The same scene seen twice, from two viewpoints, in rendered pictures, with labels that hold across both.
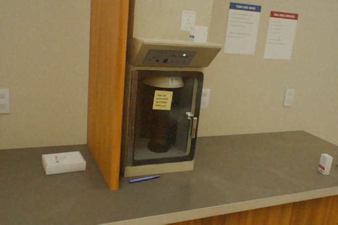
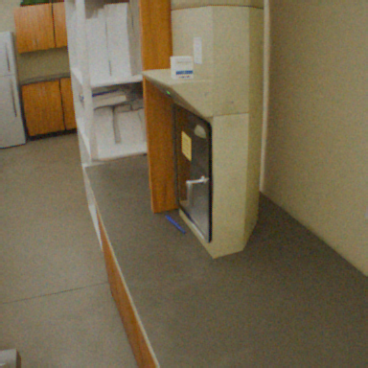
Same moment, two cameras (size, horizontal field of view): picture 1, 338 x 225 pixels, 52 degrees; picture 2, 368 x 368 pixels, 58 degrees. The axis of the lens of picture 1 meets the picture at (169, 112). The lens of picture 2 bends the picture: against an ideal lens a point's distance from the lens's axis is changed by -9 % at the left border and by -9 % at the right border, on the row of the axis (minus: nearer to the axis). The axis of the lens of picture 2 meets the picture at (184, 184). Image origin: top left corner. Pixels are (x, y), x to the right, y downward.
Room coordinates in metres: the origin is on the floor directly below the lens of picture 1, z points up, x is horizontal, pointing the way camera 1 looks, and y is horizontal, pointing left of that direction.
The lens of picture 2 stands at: (1.44, -1.09, 1.66)
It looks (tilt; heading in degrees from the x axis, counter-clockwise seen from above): 25 degrees down; 95
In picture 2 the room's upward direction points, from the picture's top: 2 degrees counter-clockwise
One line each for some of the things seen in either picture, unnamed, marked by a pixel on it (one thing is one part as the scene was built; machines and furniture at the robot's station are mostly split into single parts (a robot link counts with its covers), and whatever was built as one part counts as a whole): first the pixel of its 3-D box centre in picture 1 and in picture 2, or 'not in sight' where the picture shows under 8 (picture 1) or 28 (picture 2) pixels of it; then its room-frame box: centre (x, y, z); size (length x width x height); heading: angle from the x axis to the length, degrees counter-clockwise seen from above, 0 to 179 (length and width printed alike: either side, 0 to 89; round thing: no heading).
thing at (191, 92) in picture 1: (165, 118); (191, 171); (1.37, 0.01, 1.19); 0.30 x 0.01 x 0.40; 115
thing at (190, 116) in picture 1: (191, 125); (195, 193); (1.38, -0.10, 1.17); 0.05 x 0.03 x 0.10; 25
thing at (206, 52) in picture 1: (177, 54); (172, 91); (1.32, -0.01, 1.46); 0.32 x 0.11 x 0.10; 115
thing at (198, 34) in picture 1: (198, 34); (181, 67); (1.36, -0.08, 1.54); 0.05 x 0.05 x 0.06; 20
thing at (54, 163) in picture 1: (63, 162); not in sight; (1.35, 0.43, 0.96); 0.16 x 0.12 x 0.04; 119
